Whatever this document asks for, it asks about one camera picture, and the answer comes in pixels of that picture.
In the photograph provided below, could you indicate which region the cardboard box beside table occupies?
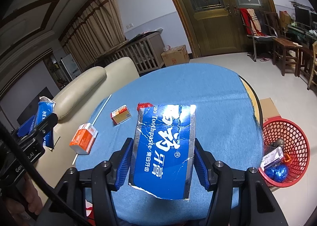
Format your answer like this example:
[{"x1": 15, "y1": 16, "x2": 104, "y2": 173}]
[{"x1": 260, "y1": 98, "x2": 282, "y2": 122}]

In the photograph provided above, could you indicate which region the white board by curtain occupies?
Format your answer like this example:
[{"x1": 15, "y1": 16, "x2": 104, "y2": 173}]
[{"x1": 61, "y1": 54, "x2": 82, "y2": 80}]

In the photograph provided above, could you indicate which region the white package in basket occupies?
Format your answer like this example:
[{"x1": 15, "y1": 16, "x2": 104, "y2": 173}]
[{"x1": 260, "y1": 146, "x2": 284, "y2": 171}]

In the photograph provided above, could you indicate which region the blue wrapper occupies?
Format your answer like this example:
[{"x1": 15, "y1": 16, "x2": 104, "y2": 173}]
[{"x1": 264, "y1": 164, "x2": 288, "y2": 183}]

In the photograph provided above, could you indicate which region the red plastic mesh basket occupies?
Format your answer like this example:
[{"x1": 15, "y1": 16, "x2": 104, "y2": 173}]
[{"x1": 260, "y1": 118, "x2": 310, "y2": 188}]

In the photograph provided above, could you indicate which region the brown paper bag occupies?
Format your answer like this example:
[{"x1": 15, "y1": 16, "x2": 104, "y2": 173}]
[{"x1": 279, "y1": 11, "x2": 292, "y2": 29}]

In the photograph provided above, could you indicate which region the bamboo chair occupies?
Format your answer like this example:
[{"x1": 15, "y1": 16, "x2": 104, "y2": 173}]
[{"x1": 307, "y1": 41, "x2": 317, "y2": 90}]

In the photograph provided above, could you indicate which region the grey crumpled ball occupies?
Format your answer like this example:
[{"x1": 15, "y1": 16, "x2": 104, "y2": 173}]
[{"x1": 270, "y1": 138, "x2": 285, "y2": 150}]

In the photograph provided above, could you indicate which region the wooden crib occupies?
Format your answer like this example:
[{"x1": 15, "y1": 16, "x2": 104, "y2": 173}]
[{"x1": 95, "y1": 30, "x2": 164, "y2": 74}]

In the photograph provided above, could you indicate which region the white straw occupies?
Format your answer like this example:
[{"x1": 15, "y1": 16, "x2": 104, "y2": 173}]
[{"x1": 72, "y1": 94, "x2": 112, "y2": 165}]

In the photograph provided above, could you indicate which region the glass desk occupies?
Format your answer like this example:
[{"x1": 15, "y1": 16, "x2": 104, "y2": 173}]
[{"x1": 287, "y1": 24, "x2": 316, "y2": 43}]

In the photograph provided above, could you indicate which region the wooden double door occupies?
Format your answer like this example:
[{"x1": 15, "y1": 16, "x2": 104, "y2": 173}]
[{"x1": 172, "y1": 0, "x2": 276, "y2": 58}]

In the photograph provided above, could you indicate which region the orange wrapper in basket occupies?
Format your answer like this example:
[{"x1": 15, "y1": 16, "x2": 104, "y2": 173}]
[{"x1": 283, "y1": 153, "x2": 292, "y2": 166}]

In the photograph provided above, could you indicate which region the cream leather sofa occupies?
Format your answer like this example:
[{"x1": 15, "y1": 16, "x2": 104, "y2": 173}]
[{"x1": 32, "y1": 56, "x2": 141, "y2": 207}]

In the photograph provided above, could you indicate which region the orange white box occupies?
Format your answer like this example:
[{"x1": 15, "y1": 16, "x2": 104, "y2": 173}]
[{"x1": 69, "y1": 123, "x2": 98, "y2": 155}]

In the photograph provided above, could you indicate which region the person's left hand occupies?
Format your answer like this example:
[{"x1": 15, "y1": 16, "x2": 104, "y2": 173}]
[{"x1": 4, "y1": 173, "x2": 44, "y2": 221}]

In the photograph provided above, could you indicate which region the beige curtain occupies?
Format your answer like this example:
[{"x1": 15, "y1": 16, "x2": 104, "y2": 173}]
[{"x1": 59, "y1": 0, "x2": 126, "y2": 71}]

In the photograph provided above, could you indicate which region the blue toothpaste box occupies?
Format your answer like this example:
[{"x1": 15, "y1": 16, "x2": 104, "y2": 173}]
[{"x1": 128, "y1": 105, "x2": 196, "y2": 200}]

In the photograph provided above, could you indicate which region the blue table cloth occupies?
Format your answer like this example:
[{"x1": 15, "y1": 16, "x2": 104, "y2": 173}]
[{"x1": 74, "y1": 63, "x2": 264, "y2": 226}]

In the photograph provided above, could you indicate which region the red plastic bag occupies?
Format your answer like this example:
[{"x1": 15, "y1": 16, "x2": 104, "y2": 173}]
[{"x1": 137, "y1": 102, "x2": 153, "y2": 112}]

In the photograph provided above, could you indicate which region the metal chair with red cloth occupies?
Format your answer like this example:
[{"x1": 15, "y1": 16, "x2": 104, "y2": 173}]
[{"x1": 239, "y1": 8, "x2": 278, "y2": 62}]

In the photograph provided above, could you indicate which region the dark wooden stool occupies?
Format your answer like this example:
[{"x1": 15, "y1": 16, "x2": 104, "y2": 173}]
[{"x1": 264, "y1": 12, "x2": 300, "y2": 77}]

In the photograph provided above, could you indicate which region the computer monitor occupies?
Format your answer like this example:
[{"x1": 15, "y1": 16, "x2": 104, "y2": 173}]
[{"x1": 294, "y1": 7, "x2": 317, "y2": 30}]

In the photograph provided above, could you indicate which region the cardboard box by wall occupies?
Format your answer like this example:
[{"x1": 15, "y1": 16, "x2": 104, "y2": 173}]
[{"x1": 161, "y1": 45, "x2": 190, "y2": 67}]

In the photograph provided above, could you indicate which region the small red yellow box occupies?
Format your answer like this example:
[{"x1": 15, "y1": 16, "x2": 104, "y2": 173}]
[{"x1": 110, "y1": 105, "x2": 131, "y2": 125}]

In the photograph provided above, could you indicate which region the blue white carton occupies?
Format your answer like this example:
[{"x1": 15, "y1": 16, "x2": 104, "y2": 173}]
[{"x1": 35, "y1": 96, "x2": 55, "y2": 150}]

